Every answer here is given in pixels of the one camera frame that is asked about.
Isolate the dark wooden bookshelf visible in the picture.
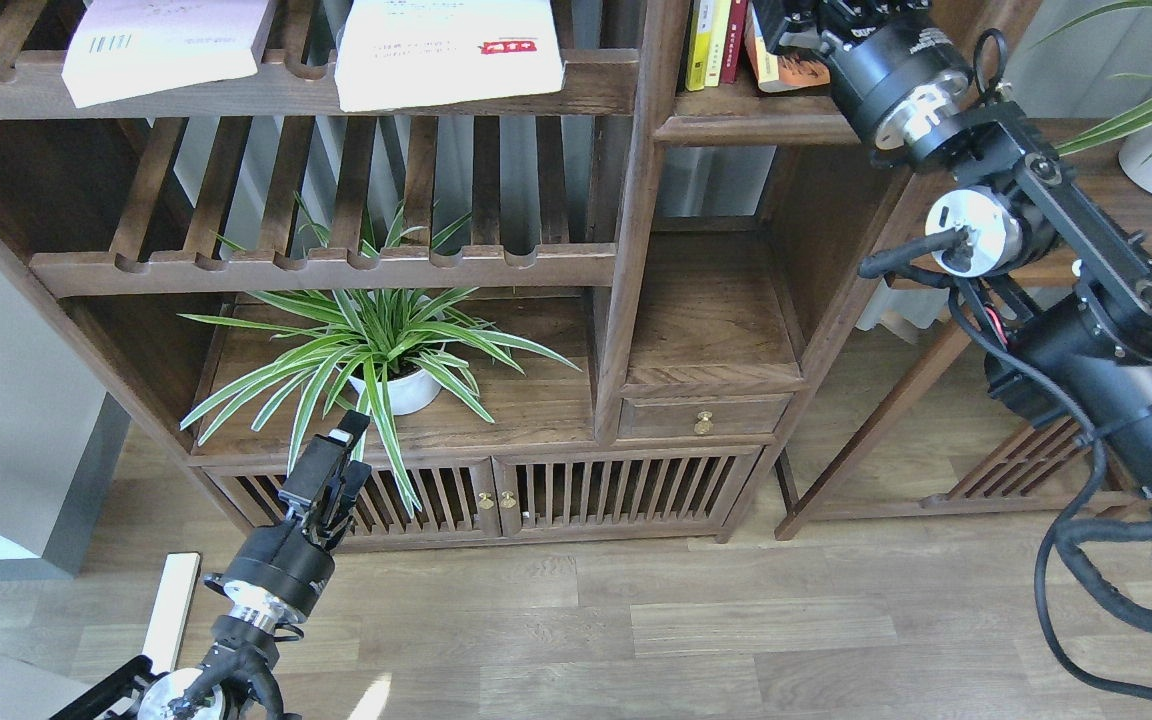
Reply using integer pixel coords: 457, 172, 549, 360
0, 0, 1043, 568

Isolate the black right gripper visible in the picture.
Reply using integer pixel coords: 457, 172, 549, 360
778, 1, 937, 56

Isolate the slatted cabinet door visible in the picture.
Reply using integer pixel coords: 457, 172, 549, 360
493, 446, 756, 541
204, 458, 502, 553

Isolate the small wooden drawer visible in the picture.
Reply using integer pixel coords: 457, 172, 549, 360
617, 393, 791, 439

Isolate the wooden side shelf unit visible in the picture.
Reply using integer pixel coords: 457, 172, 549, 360
774, 141, 1152, 541

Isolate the red earth cover book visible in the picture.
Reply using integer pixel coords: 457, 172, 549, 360
742, 1, 829, 94

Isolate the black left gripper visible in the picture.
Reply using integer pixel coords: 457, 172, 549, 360
279, 410, 372, 550

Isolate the left slatted cabinet door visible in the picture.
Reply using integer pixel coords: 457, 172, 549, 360
204, 458, 502, 553

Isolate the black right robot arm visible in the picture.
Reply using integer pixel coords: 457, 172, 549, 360
751, 1, 1152, 702

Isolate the white book red stamp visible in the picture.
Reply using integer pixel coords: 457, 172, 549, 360
334, 1, 564, 113

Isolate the dark red upright book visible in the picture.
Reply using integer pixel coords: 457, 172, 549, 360
719, 0, 748, 85

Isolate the white grey object at left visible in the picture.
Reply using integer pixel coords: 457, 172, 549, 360
0, 397, 131, 582

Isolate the spider plant in white pot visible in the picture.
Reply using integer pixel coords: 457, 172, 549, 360
180, 287, 561, 511

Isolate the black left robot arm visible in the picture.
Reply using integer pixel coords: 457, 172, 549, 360
54, 410, 372, 719

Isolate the right slatted cabinet door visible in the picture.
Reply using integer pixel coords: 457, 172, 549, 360
493, 446, 756, 541

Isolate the pale pink white book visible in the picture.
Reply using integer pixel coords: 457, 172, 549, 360
61, 1, 275, 108

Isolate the yellow upright book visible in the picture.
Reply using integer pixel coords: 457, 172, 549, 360
704, 0, 732, 88
684, 0, 717, 92

